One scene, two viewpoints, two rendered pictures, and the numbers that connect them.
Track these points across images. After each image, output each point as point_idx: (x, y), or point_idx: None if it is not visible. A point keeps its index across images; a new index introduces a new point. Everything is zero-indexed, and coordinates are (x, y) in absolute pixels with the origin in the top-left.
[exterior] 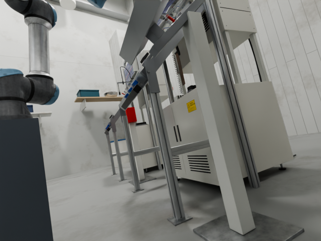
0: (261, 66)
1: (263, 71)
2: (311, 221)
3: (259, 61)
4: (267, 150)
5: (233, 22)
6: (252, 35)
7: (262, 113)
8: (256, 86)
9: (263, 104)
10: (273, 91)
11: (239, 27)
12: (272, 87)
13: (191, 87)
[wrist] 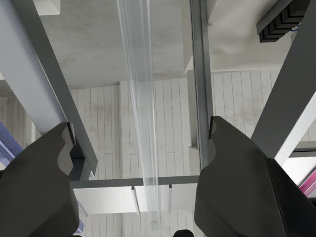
0: (190, 94)
1: (188, 86)
2: None
3: (191, 101)
4: None
5: (198, 165)
6: (192, 143)
7: (187, 10)
8: (189, 52)
9: (187, 26)
10: (183, 58)
11: (195, 155)
12: (184, 63)
13: (293, 4)
